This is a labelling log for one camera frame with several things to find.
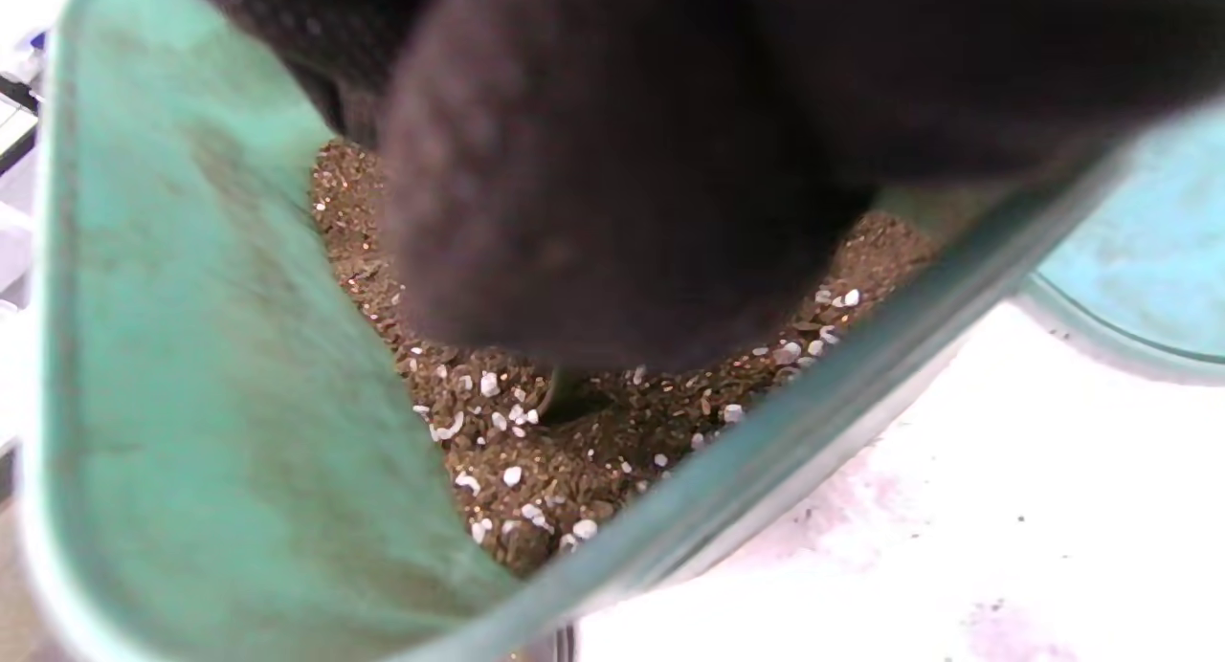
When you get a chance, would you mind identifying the teal plastic storage bin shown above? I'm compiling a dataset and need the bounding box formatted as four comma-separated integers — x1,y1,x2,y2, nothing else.
19,0,1130,662

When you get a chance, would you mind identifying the teal plastic bin lid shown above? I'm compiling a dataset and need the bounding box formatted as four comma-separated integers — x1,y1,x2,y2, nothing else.
1014,107,1225,386

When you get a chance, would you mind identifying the brown potting mix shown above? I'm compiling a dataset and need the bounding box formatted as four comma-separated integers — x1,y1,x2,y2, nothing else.
311,141,934,577

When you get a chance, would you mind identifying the person's right hand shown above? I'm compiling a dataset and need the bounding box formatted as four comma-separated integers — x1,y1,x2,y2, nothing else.
182,0,1225,371

